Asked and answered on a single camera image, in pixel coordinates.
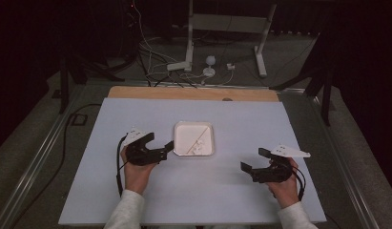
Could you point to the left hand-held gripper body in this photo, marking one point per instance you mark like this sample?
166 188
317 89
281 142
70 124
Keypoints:
142 156

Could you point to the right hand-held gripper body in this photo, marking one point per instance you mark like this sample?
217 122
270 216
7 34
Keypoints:
273 174

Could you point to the square metal tray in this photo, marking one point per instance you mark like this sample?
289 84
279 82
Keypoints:
184 136

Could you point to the person's right hand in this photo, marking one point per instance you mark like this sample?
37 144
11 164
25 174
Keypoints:
285 192

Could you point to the person's left hand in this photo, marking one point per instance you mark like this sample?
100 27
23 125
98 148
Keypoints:
136 178

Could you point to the pale grey table mat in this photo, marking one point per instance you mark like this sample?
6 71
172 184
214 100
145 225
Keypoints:
216 191

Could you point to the black square floor plate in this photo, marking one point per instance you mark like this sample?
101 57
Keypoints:
79 120

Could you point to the white plug adapter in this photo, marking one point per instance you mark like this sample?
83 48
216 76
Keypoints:
230 66

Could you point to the white round webcam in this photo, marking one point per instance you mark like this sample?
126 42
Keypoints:
210 59

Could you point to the white metal stand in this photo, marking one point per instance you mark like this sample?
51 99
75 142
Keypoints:
228 24

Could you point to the metal floor rail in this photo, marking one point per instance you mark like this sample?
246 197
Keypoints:
343 165
34 162

